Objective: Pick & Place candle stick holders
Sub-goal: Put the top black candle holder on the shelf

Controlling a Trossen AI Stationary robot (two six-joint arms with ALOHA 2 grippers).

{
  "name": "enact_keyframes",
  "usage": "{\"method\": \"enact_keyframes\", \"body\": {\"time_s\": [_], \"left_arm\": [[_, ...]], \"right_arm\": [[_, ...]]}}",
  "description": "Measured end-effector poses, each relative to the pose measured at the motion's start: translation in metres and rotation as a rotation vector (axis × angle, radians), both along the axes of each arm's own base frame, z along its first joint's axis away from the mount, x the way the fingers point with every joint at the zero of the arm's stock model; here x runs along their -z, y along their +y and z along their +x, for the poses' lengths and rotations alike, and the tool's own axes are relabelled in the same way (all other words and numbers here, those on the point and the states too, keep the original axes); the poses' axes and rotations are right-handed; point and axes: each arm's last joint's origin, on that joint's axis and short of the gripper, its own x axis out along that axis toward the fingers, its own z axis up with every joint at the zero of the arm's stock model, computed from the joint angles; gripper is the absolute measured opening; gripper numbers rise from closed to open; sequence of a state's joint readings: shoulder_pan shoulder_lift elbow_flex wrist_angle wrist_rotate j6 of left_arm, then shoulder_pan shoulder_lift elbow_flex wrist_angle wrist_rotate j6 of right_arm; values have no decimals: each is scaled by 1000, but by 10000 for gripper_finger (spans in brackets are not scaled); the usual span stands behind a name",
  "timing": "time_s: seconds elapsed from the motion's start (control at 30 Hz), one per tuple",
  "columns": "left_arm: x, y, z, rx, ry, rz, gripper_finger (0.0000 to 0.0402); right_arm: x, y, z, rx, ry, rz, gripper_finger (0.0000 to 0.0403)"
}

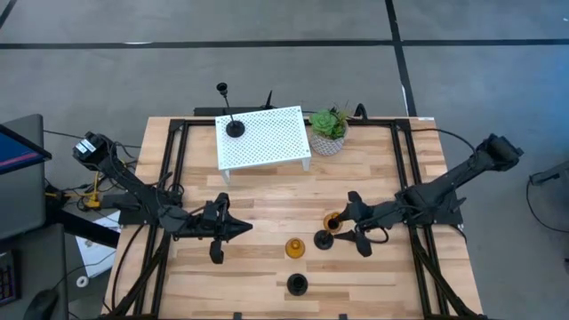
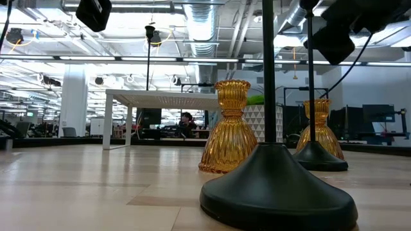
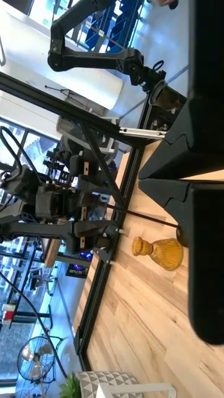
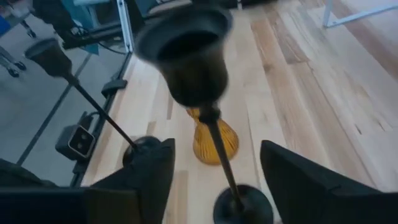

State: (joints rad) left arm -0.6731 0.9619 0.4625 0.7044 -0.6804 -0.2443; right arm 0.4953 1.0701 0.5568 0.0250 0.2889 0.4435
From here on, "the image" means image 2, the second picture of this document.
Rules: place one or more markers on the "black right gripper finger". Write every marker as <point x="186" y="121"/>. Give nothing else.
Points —
<point x="334" y="45"/>

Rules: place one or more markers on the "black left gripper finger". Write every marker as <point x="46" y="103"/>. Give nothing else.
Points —
<point x="93" y="14"/>

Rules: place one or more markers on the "tall black metal candlestick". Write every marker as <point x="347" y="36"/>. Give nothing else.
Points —
<point x="273" y="192"/>
<point x="316" y="160"/>
<point x="149" y="30"/>

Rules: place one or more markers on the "amber ribbed glass candle holder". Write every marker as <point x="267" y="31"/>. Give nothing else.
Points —
<point x="324" y="134"/>
<point x="229" y="141"/>

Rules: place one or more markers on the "black ceiling dome device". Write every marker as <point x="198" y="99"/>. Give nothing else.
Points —
<point x="157" y="38"/>

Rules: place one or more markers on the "black computer monitor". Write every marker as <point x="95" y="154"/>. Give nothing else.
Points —
<point x="379" y="113"/>
<point x="346" y="118"/>

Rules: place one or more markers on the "white building column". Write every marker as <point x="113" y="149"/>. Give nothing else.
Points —
<point x="73" y="102"/>

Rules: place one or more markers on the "white perforated metal shelf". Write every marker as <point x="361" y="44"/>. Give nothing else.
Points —
<point x="160" y="99"/>

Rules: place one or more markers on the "succulent in patterned white pot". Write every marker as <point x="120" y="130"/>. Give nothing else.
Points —
<point x="253" y="122"/>

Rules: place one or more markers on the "white cabinet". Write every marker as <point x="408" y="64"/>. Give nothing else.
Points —
<point x="96" y="126"/>

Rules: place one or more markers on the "black cabinet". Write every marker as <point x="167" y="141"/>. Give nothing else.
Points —
<point x="149" y="117"/>

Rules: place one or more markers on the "grey office chair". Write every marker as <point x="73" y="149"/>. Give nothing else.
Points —
<point x="69" y="132"/>

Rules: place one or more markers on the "black horizontal metal bar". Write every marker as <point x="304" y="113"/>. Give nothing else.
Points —
<point x="192" y="84"/>

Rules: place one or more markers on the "long ceiling light strip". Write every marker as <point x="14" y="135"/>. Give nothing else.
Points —
<point x="208" y="60"/>

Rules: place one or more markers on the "person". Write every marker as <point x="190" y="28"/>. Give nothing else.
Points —
<point x="187" y="123"/>

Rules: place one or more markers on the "black metal stand frame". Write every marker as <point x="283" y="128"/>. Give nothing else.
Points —
<point x="321" y="88"/>

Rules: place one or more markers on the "silver slanted ventilation duct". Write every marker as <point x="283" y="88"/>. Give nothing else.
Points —
<point x="293" y="17"/>

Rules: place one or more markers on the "silver ribbed ventilation duct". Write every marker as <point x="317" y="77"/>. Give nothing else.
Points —
<point x="201" y="19"/>

